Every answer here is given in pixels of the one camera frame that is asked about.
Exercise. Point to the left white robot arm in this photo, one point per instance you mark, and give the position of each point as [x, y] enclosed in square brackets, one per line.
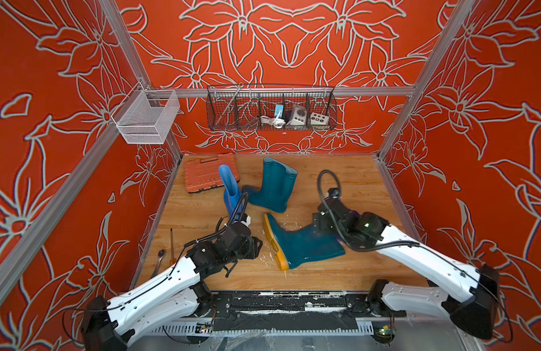
[177, 292]

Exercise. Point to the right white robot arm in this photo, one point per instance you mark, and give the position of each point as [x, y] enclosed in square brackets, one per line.
[464, 294]

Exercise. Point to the orange plastic tool case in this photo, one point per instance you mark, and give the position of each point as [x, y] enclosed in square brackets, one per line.
[203, 174]

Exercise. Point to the metal wrench on floor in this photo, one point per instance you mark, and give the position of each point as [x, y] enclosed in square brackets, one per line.
[159, 258]

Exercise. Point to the black wire wall basket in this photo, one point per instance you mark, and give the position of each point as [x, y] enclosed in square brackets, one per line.
[246, 107]

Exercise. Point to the blue white small box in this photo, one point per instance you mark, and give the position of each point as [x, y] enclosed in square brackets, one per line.
[279, 109]

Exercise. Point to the white mesh wall basket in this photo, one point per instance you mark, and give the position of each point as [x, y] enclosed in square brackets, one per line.
[141, 123]

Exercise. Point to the bright blue rubber boot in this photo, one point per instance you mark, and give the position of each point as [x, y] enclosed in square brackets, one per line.
[232, 196]

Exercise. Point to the white grey device in basket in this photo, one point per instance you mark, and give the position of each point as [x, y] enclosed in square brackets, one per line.
[297, 117]

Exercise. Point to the white cube with dots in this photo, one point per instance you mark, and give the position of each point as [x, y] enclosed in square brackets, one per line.
[319, 121]

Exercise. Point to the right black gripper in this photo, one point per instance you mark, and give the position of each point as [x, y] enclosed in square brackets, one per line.
[320, 223]

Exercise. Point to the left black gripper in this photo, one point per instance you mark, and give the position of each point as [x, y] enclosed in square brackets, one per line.
[254, 247]

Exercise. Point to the teal boot with yellow sole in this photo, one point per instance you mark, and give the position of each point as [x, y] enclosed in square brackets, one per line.
[276, 188]

